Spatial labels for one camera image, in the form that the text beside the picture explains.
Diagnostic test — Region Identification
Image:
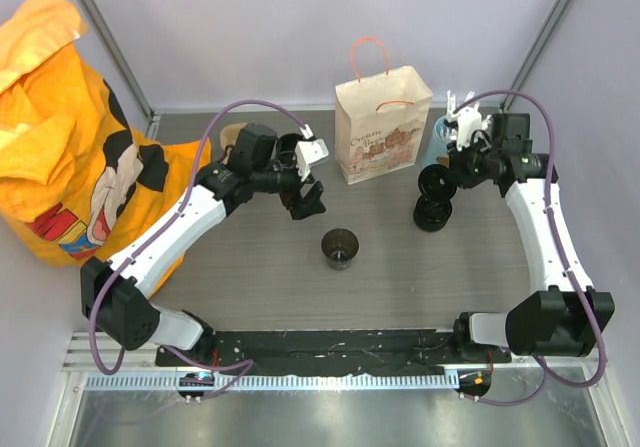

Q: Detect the paper bag with orange handles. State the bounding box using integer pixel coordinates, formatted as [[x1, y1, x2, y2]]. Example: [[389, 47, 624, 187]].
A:
[[334, 37, 433, 185]]

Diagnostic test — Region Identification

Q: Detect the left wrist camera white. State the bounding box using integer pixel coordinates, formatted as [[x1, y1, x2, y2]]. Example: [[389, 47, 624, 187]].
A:
[[295, 139, 329, 181]]

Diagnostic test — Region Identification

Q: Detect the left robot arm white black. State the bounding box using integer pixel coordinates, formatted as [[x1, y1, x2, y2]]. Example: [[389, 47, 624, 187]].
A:
[[81, 124, 329, 366]]

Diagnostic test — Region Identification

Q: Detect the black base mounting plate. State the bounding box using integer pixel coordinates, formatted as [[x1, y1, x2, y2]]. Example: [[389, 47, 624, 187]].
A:
[[154, 329, 512, 376]]

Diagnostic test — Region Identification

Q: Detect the orange cartoon cloth bag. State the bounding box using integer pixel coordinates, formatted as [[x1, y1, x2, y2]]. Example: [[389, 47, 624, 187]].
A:
[[1, 0, 211, 267]]

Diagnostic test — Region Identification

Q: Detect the black cup lid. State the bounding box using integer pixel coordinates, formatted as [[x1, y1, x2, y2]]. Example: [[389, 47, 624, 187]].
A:
[[418, 164, 457, 202]]

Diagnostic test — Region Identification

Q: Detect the light blue straw tin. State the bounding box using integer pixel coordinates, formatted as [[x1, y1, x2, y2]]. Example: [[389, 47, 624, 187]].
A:
[[421, 116, 450, 168]]

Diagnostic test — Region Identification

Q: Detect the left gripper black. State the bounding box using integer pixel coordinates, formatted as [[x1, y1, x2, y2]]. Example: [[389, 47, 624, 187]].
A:
[[252, 150, 326, 219]]

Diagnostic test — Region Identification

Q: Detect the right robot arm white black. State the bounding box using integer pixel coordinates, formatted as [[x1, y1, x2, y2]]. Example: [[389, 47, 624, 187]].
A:
[[445, 108, 615, 362]]

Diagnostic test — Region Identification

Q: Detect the black cup with lid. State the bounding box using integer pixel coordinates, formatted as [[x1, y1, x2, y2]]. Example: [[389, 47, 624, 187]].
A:
[[413, 196, 453, 232]]

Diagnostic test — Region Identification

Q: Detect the slotted cable duct rail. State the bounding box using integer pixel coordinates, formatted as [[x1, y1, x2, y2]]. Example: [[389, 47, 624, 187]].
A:
[[84, 370, 459, 392]]

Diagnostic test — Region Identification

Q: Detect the single black coffee cup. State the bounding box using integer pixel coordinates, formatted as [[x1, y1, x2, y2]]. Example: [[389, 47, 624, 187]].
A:
[[321, 228, 359, 270]]

